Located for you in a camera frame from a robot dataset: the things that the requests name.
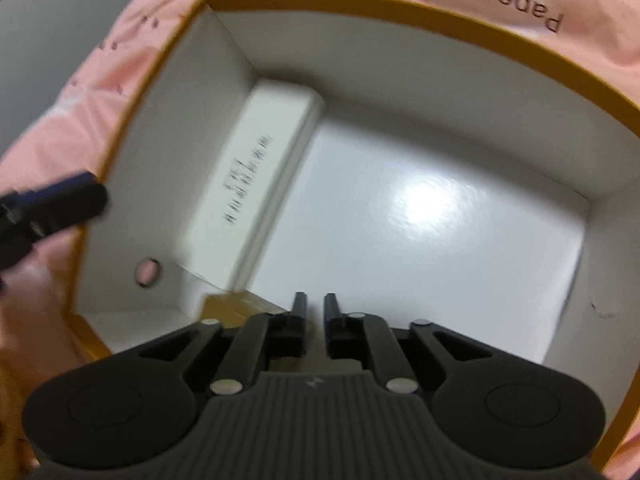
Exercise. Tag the long white product box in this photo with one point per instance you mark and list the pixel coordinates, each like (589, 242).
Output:
(244, 192)

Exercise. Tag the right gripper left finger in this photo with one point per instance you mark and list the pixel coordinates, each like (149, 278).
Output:
(254, 334)

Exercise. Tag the person's left hand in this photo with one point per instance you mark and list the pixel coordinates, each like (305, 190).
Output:
(34, 348)

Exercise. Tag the pink paper crane duvet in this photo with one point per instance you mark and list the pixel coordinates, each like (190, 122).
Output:
(147, 412)

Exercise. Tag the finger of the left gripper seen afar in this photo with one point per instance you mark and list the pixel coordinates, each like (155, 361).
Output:
(30, 216)

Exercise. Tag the orange cardboard storage box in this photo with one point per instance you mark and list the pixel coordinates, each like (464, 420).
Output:
(458, 174)

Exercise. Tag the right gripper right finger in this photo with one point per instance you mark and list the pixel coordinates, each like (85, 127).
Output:
(368, 339)

